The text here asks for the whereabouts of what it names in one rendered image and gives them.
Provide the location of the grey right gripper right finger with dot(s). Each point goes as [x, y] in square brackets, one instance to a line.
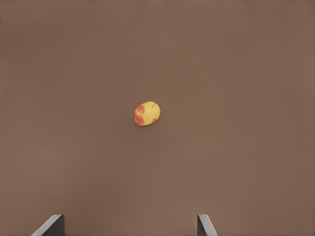
[206, 226]

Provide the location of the yellow potato with red patches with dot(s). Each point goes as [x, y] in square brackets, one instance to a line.
[148, 113]

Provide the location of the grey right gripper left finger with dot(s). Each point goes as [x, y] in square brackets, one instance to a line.
[51, 227]

